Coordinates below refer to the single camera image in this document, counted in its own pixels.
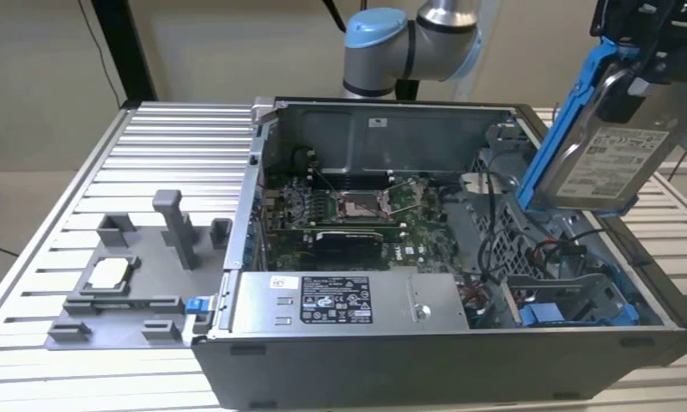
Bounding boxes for hard disk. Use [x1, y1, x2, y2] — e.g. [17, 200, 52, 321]
[517, 36, 687, 218]

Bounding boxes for blue plastic disk carrier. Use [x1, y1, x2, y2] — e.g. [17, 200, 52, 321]
[517, 300, 643, 327]

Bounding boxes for grey metal drive cage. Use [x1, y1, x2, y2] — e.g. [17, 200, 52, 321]
[440, 122, 608, 284]

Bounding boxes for metal socket cover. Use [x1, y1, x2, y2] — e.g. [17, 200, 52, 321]
[385, 179, 432, 214]

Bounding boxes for green motherboard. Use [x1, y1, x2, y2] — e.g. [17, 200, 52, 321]
[260, 169, 464, 274]

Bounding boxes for CPU socket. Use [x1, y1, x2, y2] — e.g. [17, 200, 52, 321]
[335, 191, 393, 222]

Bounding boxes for locking lever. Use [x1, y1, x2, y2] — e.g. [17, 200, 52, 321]
[312, 167, 340, 194]

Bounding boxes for small black cylinder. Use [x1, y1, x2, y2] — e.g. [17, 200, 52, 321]
[289, 146, 316, 173]

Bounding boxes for black graphics card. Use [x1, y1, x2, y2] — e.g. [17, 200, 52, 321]
[270, 227, 385, 264]

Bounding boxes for silver power supply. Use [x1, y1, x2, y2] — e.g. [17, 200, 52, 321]
[228, 270, 471, 334]

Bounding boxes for black PC case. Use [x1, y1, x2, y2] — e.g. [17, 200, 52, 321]
[189, 96, 687, 411]

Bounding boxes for grey parts rack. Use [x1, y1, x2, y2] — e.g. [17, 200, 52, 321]
[44, 188, 236, 351]

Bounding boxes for silver CPU chip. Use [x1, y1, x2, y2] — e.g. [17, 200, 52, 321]
[88, 256, 136, 289]

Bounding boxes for red and black twisted wire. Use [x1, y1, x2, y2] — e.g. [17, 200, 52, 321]
[460, 285, 491, 317]

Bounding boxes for black metal post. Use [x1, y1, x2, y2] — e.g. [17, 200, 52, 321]
[90, 0, 157, 108]

